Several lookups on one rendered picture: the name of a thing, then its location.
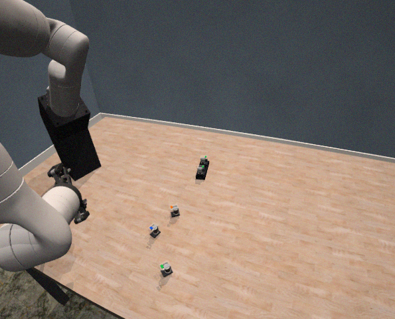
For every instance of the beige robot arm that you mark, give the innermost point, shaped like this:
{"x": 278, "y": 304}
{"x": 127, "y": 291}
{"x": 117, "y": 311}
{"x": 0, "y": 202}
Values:
{"x": 39, "y": 231}

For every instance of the black rack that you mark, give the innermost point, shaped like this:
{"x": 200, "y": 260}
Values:
{"x": 200, "y": 176}

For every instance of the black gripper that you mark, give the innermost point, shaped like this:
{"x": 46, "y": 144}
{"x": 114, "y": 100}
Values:
{"x": 56, "y": 172}

